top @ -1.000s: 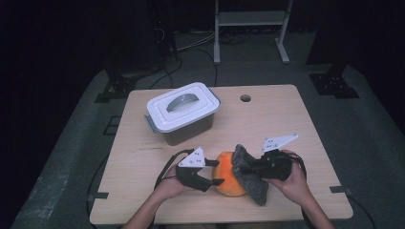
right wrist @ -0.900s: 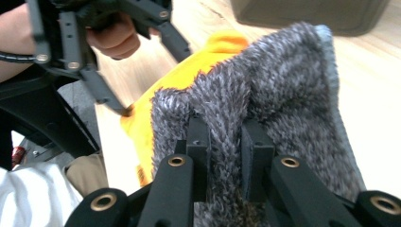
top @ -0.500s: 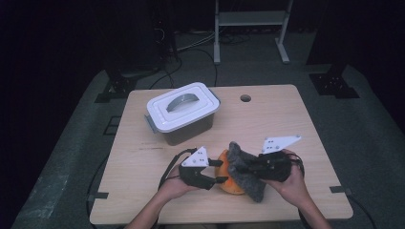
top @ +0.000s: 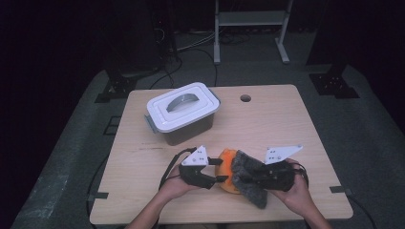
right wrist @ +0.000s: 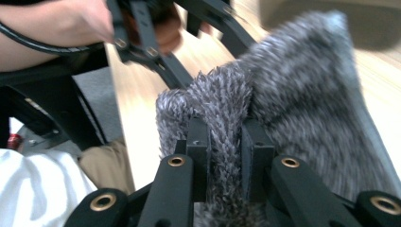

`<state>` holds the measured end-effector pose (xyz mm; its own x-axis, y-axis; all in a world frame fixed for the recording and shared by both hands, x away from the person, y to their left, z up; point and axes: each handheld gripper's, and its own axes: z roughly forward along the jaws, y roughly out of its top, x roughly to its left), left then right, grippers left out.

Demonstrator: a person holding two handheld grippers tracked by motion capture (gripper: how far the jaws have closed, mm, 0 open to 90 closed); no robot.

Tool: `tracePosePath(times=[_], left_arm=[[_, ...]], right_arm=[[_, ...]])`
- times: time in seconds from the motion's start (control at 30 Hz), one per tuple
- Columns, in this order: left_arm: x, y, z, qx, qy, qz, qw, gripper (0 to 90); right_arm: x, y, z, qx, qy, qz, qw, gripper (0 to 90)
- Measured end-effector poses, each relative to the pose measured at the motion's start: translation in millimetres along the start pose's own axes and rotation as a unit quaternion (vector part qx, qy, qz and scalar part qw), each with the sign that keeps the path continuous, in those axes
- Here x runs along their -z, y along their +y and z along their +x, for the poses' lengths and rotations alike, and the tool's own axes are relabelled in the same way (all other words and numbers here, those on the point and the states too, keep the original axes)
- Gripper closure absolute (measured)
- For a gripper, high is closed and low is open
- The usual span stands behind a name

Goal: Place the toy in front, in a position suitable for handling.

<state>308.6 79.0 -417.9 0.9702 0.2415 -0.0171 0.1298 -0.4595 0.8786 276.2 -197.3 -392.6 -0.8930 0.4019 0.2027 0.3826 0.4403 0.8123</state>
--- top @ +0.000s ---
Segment clear grey storage box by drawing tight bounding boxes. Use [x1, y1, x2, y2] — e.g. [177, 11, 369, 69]
[144, 89, 222, 147]

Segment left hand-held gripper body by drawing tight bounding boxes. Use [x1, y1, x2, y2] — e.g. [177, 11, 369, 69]
[178, 145, 218, 190]

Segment person's right hand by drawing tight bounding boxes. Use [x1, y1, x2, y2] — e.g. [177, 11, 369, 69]
[270, 160, 311, 218]

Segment black stand base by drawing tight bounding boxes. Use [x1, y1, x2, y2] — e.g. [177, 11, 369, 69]
[94, 74, 138, 103]
[309, 72, 361, 99]

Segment black cable beside table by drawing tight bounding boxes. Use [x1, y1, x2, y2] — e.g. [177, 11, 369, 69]
[347, 194, 378, 229]
[85, 156, 109, 223]

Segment hand-held gripper cable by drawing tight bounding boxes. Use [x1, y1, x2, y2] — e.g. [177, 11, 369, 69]
[294, 161, 309, 189]
[158, 147, 199, 192]

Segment black tape strip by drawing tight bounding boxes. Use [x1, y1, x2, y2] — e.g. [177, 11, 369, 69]
[86, 191, 110, 202]
[329, 185, 353, 196]

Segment grey fuzzy cloth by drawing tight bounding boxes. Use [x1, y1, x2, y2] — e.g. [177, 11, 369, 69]
[231, 150, 269, 210]

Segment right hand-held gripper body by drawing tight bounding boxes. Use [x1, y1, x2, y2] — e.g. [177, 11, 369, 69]
[254, 144, 304, 193]

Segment white metal stand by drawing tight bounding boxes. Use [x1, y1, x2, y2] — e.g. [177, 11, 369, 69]
[213, 0, 294, 65]

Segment left hand-held gripper cable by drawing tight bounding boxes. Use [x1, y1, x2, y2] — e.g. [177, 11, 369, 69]
[158, 147, 199, 192]

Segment right hand-held gripper cable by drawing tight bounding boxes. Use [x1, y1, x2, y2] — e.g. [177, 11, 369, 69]
[294, 161, 309, 189]

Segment person's left hand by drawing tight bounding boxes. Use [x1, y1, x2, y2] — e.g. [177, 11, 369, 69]
[159, 166, 200, 201]

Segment orange plush toy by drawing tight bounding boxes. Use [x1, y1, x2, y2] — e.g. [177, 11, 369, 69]
[214, 148, 243, 195]

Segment white box lid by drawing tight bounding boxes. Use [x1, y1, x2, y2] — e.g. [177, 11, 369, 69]
[146, 81, 222, 134]

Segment black floor cable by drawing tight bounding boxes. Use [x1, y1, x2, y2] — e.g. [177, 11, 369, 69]
[149, 47, 219, 90]

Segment light floor cables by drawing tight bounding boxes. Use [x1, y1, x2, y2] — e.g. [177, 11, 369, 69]
[176, 30, 218, 53]

